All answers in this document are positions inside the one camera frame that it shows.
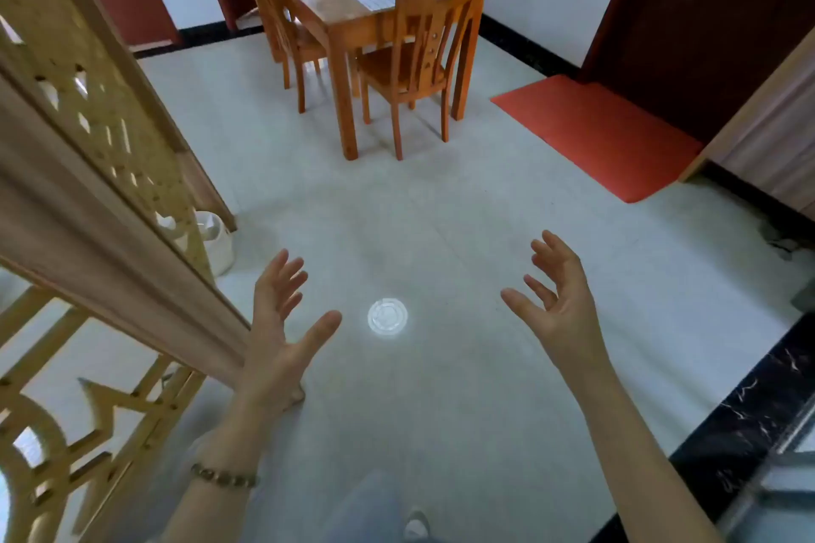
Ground person's left hand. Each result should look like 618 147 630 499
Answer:
232 249 344 417

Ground person's right hand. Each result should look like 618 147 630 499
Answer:
501 232 610 375

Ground person's right forearm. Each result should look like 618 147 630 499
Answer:
563 351 724 543

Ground person's left forearm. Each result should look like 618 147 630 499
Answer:
152 393 306 543

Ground person's grey trousers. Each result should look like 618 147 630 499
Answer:
318 472 447 543

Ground white trash bin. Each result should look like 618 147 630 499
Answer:
190 210 237 278

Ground red floor mat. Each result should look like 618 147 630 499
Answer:
490 73 705 204

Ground white shoe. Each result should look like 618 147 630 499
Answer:
404 505 434 542

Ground pale striped wooden cabinet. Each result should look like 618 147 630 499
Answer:
677 26 815 222

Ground dark beaded bracelet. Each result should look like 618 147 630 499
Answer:
189 462 261 490

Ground grey metal door frame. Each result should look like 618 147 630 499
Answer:
716 393 815 543

